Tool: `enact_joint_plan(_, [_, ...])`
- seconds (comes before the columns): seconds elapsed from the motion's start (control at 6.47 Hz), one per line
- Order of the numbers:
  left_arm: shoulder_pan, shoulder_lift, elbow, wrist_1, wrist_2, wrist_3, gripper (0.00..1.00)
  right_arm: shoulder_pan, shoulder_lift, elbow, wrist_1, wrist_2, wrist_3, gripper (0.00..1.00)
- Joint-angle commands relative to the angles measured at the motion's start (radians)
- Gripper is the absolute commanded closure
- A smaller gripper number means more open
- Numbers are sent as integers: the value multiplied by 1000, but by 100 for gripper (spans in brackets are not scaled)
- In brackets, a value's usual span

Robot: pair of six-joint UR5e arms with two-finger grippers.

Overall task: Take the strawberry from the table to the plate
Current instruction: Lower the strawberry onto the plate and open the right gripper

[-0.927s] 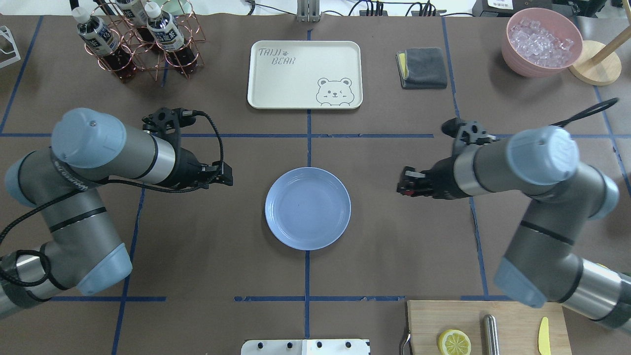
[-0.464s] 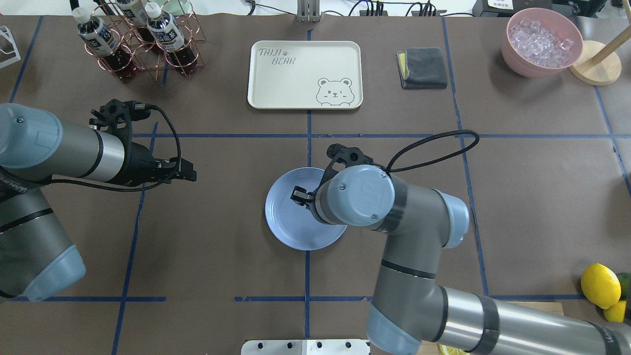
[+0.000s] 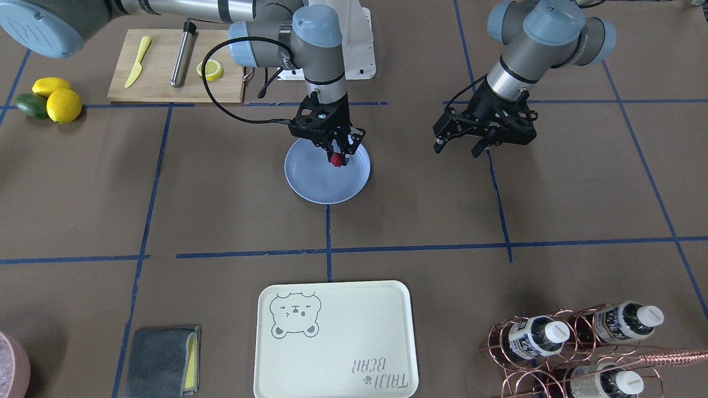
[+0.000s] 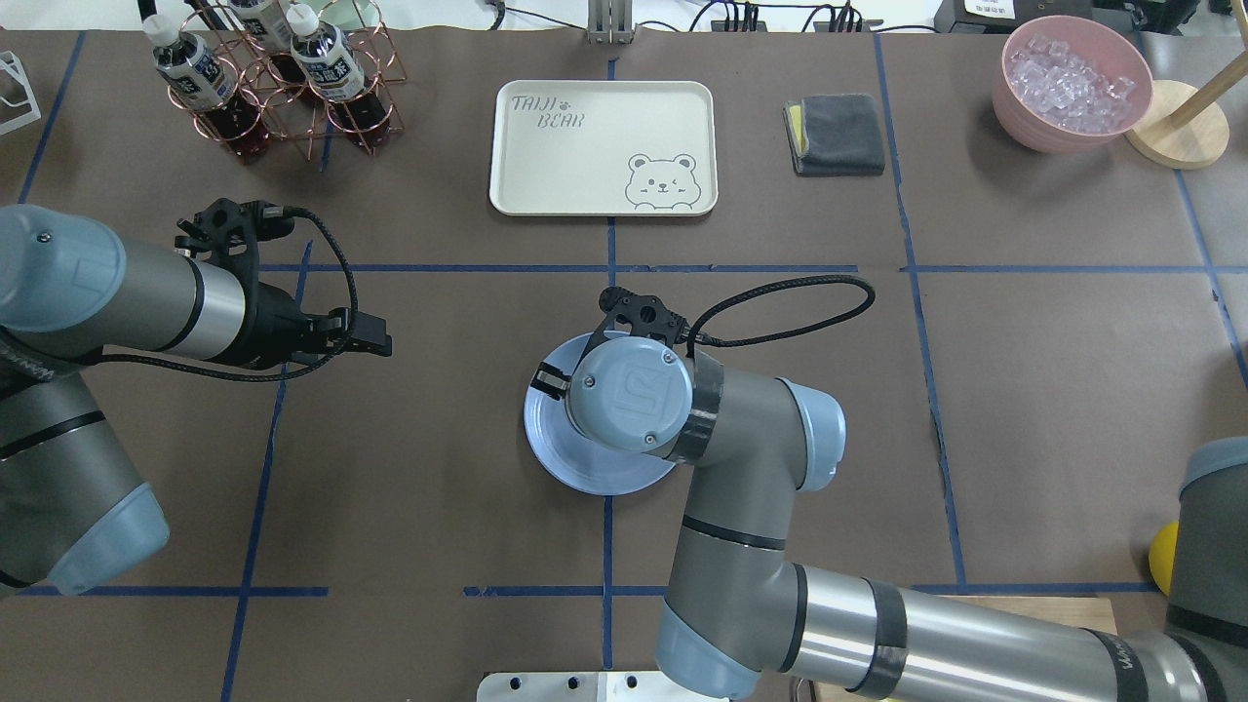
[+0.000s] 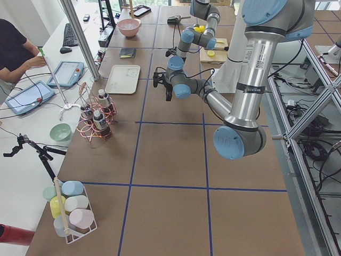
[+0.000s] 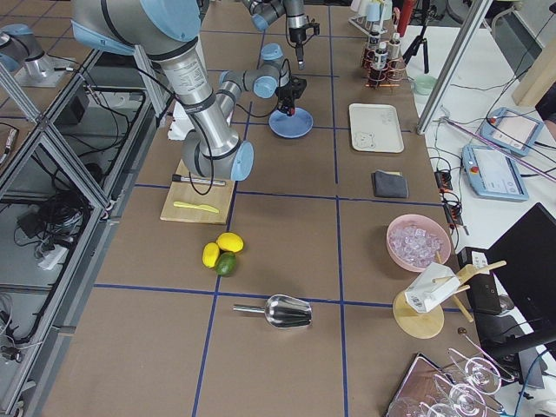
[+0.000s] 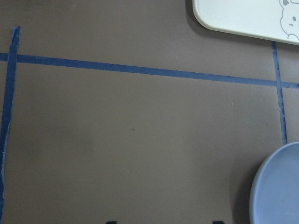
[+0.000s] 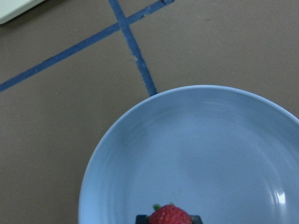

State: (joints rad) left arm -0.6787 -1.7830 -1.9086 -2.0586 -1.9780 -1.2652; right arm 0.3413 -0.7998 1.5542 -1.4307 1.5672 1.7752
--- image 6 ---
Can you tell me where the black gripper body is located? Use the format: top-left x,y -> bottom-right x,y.
276,76 -> 307,110
286,17 -> 320,45

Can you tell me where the blue plate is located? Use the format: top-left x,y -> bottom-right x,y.
268,107 -> 314,139

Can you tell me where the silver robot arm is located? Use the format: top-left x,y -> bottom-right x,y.
72,1 -> 307,182
242,0 -> 320,70

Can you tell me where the cream rectangular tray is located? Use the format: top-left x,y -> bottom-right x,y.
348,103 -> 404,154

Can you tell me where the wooden cutting board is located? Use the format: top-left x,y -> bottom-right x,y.
160,180 -> 235,224

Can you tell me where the dark grey folded cloth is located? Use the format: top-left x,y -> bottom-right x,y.
371,170 -> 408,198

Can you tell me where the yellow plastic knife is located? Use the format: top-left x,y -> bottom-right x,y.
173,201 -> 220,214

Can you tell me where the mint green bowl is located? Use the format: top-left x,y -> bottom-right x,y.
411,74 -> 437,96

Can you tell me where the yellow lemon upper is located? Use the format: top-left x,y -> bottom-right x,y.
216,232 -> 244,253

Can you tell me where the yellow lemon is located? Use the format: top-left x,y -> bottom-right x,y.
216,232 -> 244,253
202,242 -> 221,268

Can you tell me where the yellow lemon lower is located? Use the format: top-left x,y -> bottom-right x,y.
202,242 -> 221,268

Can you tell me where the green lime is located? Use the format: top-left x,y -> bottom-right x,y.
215,252 -> 237,276

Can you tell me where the pink bowl of ice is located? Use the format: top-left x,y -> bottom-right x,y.
386,214 -> 452,272

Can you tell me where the silver metal scoop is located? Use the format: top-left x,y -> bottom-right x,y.
233,295 -> 313,328

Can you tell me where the blue teach pendant near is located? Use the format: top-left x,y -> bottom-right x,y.
461,144 -> 529,202

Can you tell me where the blue teach pendant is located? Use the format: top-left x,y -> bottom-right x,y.
479,107 -> 544,156
461,144 -> 529,202

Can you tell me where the long reaching stick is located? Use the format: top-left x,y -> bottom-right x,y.
440,107 -> 555,182

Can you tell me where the white paper cup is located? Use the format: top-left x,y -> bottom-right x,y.
404,262 -> 460,314

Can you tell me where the blue teach pendant far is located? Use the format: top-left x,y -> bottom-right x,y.
479,107 -> 544,156

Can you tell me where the black monitor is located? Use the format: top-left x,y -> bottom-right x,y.
486,202 -> 555,359

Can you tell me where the dark tablet tray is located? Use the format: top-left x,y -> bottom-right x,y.
385,354 -> 506,416

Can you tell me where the wine glass upper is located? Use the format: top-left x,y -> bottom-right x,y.
447,348 -> 501,395

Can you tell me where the wine glass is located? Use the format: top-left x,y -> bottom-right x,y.
386,395 -> 457,417
433,374 -> 487,417
447,348 -> 501,395

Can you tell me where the wine glass lower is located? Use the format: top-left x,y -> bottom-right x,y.
386,395 -> 457,417

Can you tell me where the wine glass middle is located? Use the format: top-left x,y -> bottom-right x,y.
433,374 -> 487,417

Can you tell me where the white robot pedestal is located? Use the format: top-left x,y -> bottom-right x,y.
169,101 -> 234,146

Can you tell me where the copper wire bottle rack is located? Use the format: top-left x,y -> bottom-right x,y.
361,29 -> 406,88

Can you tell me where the black camera tripod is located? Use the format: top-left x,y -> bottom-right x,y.
402,0 -> 431,74

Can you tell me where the black handled knife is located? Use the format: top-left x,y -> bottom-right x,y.
171,174 -> 227,187

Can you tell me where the aluminium frame post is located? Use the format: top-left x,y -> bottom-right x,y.
416,0 -> 493,135

